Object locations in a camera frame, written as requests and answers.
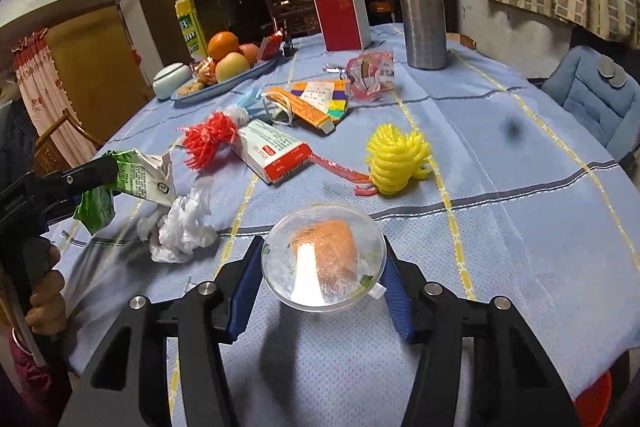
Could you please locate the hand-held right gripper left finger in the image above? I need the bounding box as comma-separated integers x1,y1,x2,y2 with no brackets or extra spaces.
60,236,266,427

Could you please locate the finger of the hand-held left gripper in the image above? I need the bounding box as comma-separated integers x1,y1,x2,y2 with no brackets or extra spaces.
50,192,91,220
35,154,122,204

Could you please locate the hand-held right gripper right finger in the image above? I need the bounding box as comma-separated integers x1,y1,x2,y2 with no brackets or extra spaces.
382,247,583,427

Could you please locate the green wrapper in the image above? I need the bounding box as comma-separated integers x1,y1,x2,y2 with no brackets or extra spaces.
74,148,176,235

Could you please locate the clear round plastic container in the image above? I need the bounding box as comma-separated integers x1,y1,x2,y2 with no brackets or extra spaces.
261,203,388,312

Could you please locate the white red carton box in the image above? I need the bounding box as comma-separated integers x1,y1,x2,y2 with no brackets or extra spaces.
230,118,313,185

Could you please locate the person's left forearm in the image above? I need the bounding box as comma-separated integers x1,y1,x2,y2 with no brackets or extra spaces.
0,326,68,415

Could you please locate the person's left hand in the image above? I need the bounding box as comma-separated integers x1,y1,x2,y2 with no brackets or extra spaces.
25,244,68,338

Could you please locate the wooden chair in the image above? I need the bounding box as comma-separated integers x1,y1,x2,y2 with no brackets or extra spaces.
32,109,106,172

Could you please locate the white crumpled plastic bag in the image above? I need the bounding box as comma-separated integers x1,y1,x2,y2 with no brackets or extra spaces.
137,177,218,264

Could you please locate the red floral curtain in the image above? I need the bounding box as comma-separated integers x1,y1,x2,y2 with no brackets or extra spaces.
11,27,98,168

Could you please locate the yellow wooden door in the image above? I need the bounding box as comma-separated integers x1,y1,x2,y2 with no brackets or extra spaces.
45,7,151,148

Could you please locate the white ceramic jar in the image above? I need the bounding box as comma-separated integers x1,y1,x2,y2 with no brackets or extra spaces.
152,63,191,100

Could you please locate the red plastic strip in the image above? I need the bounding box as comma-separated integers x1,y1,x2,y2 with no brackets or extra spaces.
309,152,381,198

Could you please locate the pile of biscuits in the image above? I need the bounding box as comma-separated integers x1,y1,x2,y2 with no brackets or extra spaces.
177,79,207,98

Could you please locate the yellow plastic coil toy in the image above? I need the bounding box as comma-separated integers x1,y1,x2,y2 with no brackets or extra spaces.
366,123,433,196

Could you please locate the blue checked tablecloth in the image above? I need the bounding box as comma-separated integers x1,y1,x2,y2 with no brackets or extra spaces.
47,23,636,427

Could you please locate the blue face mask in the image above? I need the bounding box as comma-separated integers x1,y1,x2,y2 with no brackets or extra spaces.
235,88,266,112

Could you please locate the blue fruit plate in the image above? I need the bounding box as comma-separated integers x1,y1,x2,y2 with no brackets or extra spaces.
170,54,278,104

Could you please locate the yellow green tall carton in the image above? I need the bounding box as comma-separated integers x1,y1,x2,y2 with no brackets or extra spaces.
175,0,210,62

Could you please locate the yellow apple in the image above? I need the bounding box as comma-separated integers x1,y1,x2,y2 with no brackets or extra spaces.
215,52,251,84

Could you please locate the orange long carton box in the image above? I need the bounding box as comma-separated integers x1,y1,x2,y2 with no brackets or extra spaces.
265,87,335,135

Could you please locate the dark wooden cabinet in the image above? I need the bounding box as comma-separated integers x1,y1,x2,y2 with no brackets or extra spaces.
131,0,211,58

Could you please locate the orange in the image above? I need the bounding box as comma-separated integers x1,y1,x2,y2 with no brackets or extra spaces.
207,31,242,62

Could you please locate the multicoloured flattened carton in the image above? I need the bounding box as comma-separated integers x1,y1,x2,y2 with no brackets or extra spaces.
287,77,351,122

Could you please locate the white paper receipt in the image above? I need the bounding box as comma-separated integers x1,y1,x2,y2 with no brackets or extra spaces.
301,81,337,106

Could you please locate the pink clear snack packet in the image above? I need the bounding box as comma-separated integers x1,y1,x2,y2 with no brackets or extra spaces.
347,51,397,104

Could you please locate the red plastic stool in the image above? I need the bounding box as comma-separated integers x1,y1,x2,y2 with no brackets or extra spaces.
572,369,613,427

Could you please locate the red snack packet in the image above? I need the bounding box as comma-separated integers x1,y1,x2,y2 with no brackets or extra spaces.
260,32,284,60

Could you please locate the red and white box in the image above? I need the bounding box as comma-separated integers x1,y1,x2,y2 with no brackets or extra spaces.
313,0,372,52

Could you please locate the blue cushioned chair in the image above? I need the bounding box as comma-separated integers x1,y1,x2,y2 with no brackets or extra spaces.
527,46,640,162

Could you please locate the steel patterned bottle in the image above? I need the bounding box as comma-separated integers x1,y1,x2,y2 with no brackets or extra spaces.
398,0,448,70

